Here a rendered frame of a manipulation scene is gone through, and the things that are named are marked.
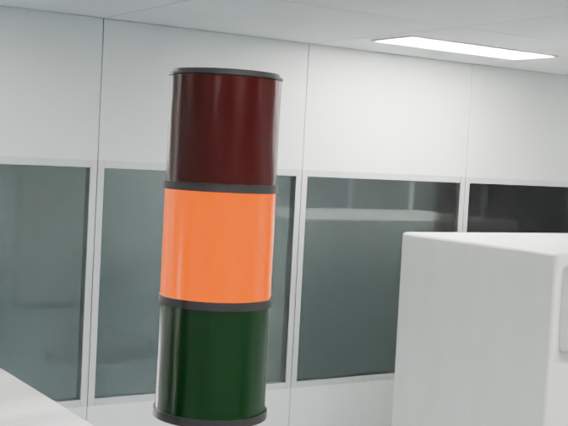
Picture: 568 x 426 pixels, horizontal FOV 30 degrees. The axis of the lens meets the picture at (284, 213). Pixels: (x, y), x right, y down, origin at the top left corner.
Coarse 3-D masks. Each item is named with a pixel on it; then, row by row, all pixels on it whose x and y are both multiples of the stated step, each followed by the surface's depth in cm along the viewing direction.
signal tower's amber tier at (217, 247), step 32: (192, 192) 45; (192, 224) 45; (224, 224) 44; (256, 224) 45; (192, 256) 45; (224, 256) 44; (256, 256) 45; (192, 288) 45; (224, 288) 45; (256, 288) 45
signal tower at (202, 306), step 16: (224, 192) 44; (240, 192) 44; (256, 192) 45; (272, 192) 46; (176, 304) 45; (192, 304) 45; (208, 304) 44; (224, 304) 44; (240, 304) 45; (256, 304) 45; (160, 416) 46; (176, 416) 45; (256, 416) 46
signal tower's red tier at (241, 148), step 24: (192, 96) 44; (216, 96) 44; (240, 96) 44; (264, 96) 45; (168, 120) 46; (192, 120) 44; (216, 120) 44; (240, 120) 44; (264, 120) 45; (168, 144) 46; (192, 144) 44; (216, 144) 44; (240, 144) 44; (264, 144) 45; (168, 168) 46; (192, 168) 45; (216, 168) 44; (240, 168) 44; (264, 168) 45
